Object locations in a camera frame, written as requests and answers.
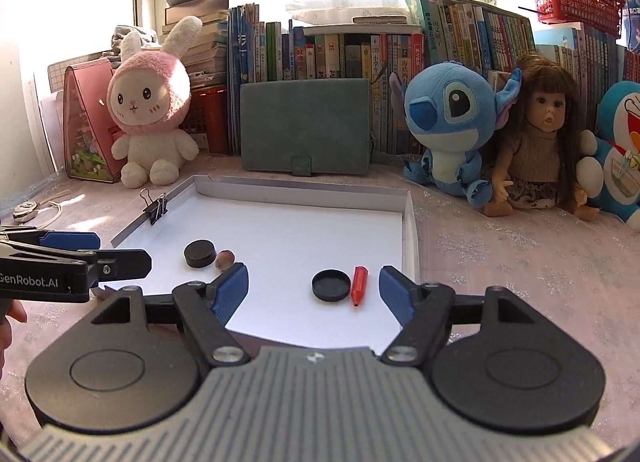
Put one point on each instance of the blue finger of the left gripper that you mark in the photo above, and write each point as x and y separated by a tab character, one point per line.
70	240

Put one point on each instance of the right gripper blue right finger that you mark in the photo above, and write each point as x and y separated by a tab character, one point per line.
399	293

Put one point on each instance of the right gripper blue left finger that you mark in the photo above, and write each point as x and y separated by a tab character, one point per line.
228	291

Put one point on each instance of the light brown hazelnut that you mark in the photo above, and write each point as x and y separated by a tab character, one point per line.
224	260

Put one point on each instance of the black round puck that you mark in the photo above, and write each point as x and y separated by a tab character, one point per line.
200	253

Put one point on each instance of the black round cap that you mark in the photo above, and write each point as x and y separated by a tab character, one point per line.
331	285

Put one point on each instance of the person left hand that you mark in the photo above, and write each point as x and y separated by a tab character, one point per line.
17	313

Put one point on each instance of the small black binder clip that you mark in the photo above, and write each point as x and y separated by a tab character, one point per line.
154	208

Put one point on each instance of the white shallow cardboard box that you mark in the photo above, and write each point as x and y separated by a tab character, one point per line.
285	232

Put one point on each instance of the pink triangular house box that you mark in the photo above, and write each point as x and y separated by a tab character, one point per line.
88	129

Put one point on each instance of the pink bunny plush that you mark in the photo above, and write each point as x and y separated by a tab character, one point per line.
148	98

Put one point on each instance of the green suede case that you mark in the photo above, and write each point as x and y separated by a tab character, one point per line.
306	127

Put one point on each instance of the red crate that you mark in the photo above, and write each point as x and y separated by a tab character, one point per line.
209	106

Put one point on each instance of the brown haired doll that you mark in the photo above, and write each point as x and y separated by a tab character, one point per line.
532	159

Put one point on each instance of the blue Stitch plush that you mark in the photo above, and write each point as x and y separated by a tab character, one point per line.
453	111

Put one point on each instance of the stack of books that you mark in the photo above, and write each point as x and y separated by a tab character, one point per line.
205	59

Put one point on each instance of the Doraemon plush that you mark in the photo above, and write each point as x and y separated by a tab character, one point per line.
609	168

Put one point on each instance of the row of books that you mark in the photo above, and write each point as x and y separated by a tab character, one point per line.
484	38

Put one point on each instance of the red plastic basket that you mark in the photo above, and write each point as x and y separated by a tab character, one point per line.
606	14

